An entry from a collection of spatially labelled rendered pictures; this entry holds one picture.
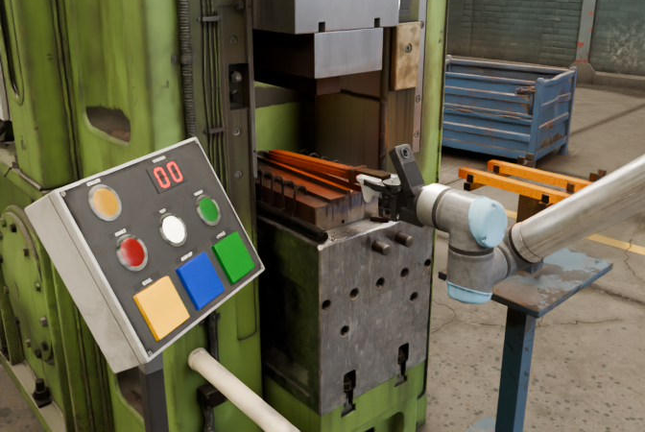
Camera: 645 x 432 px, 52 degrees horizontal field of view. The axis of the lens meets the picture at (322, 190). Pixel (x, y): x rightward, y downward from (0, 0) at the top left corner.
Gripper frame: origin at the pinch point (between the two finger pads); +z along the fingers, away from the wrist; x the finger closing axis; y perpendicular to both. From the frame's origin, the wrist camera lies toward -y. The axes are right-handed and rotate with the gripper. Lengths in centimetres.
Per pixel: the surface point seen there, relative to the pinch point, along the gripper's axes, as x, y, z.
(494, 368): 94, 104, 25
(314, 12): -12.4, -36.7, 1.6
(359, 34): 0.3, -31.5, 1.7
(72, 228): -72, -10, -17
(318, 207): -11.5, 6.2, 2.7
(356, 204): 0.3, 8.3, 2.7
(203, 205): -46.9, -5.7, -9.1
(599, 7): 716, -1, 332
